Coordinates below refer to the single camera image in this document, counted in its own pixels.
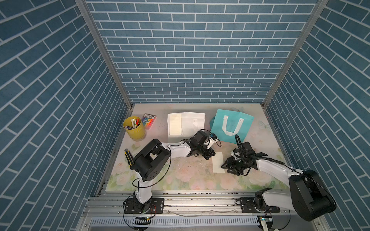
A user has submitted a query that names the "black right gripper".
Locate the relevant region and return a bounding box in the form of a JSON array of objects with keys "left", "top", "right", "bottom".
[{"left": 220, "top": 156, "right": 246, "bottom": 175}]

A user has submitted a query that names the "white lined receipt paper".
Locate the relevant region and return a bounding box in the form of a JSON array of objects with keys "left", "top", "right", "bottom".
[{"left": 168, "top": 113, "right": 182, "bottom": 137}]

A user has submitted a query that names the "teal paper bag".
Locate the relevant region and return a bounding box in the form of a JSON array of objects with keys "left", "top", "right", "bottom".
[{"left": 211, "top": 109, "right": 254, "bottom": 143}]

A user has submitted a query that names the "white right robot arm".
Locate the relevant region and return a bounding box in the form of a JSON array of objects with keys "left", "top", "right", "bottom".
[{"left": 221, "top": 142, "right": 337, "bottom": 221}]

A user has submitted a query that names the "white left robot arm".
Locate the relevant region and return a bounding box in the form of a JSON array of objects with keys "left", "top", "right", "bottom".
[{"left": 125, "top": 129, "right": 221, "bottom": 205}]

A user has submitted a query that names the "colourful marker box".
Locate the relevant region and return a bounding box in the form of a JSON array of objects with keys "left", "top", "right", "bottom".
[{"left": 142, "top": 114, "right": 156, "bottom": 130}]

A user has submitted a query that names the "yellow pen cup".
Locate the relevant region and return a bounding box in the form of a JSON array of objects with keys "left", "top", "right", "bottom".
[{"left": 122, "top": 116, "right": 146, "bottom": 141}]

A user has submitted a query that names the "yellow black utility knife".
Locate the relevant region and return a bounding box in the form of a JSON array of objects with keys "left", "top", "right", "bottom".
[{"left": 124, "top": 149, "right": 134, "bottom": 170}]

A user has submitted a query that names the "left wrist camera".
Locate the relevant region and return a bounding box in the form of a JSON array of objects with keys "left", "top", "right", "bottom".
[{"left": 205, "top": 133, "right": 222, "bottom": 149}]

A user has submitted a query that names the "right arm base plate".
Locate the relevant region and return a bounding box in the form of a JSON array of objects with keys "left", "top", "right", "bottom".
[{"left": 235, "top": 197, "right": 280, "bottom": 214}]

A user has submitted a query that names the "aluminium frame rail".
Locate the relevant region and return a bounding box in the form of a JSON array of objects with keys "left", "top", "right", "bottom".
[{"left": 76, "top": 191, "right": 330, "bottom": 231}]

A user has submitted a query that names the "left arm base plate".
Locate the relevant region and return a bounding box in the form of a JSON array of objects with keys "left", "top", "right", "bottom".
[{"left": 124, "top": 196, "right": 165, "bottom": 214}]

